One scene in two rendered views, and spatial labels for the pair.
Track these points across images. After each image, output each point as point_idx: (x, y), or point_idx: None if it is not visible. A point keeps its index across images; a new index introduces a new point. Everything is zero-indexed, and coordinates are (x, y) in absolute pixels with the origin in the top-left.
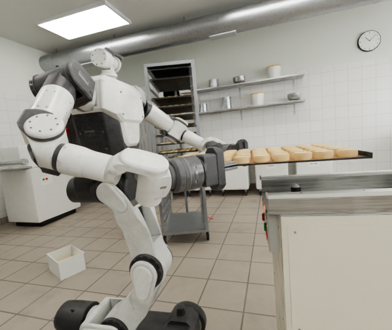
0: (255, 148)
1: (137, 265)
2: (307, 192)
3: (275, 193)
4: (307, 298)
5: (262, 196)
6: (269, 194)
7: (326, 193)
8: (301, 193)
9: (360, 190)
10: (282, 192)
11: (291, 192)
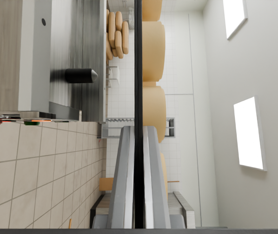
0: (164, 123)
1: None
2: (104, 82)
3: (104, 113)
4: None
5: None
6: (104, 120)
7: (105, 68)
8: (105, 88)
9: (105, 36)
10: (103, 105)
11: (104, 97)
